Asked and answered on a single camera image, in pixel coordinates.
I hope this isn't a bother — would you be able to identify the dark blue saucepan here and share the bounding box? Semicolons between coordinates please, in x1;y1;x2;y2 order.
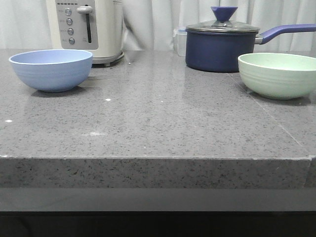
185;24;316;73

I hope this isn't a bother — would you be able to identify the clear plastic container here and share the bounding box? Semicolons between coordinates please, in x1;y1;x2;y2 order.
173;27;187;57

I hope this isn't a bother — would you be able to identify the blue bowl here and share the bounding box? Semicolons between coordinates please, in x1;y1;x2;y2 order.
9;49;93;92

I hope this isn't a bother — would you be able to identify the green bowl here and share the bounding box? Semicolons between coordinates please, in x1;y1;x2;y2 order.
238;53;316;100

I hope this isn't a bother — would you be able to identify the glass lid with blue knob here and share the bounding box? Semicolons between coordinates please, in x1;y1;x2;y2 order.
186;6;260;33

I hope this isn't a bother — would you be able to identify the white curtain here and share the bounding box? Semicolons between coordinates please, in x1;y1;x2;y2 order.
0;0;316;51

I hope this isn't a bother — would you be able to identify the cream white toaster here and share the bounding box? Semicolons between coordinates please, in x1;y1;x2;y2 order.
46;0;124;67

